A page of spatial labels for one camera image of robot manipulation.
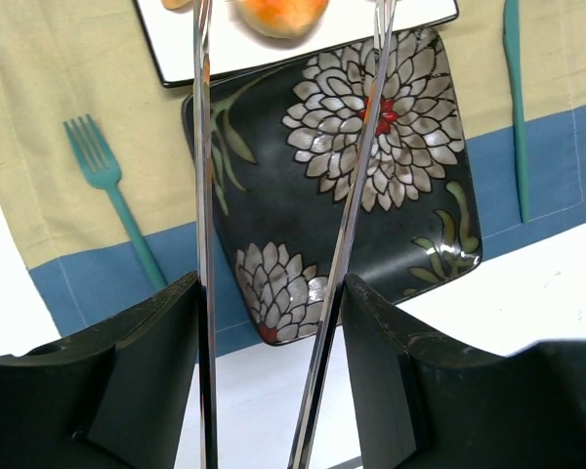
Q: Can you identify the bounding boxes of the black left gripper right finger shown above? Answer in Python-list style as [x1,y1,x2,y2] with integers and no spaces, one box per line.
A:
[341,275,586,469]

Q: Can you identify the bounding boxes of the orange croissant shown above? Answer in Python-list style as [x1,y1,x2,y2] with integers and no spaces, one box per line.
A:
[161,0,191,11]

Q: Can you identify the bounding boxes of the black floral square plate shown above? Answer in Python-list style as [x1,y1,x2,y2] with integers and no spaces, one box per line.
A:
[211,27,482,345]

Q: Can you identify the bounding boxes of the blue and beige placemat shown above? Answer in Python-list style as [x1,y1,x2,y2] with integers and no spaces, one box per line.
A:
[0,1,586,354]

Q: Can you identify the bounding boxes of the round bread roll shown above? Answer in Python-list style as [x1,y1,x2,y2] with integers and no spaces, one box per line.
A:
[232,0,329,39]

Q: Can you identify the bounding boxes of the teal knife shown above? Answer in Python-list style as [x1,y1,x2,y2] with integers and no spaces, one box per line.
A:
[503,0,530,223]

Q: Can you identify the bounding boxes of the teal fork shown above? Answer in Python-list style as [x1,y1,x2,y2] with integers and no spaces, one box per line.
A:
[63,114,167,290]

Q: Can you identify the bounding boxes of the silver metal tongs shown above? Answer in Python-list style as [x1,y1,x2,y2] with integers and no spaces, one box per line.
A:
[192,1,397,468]

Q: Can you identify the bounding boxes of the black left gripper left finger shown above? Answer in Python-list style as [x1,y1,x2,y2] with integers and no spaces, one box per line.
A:
[0,273,199,468]

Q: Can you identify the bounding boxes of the white rectangular plate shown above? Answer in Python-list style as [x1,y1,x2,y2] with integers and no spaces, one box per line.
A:
[134,0,459,88]

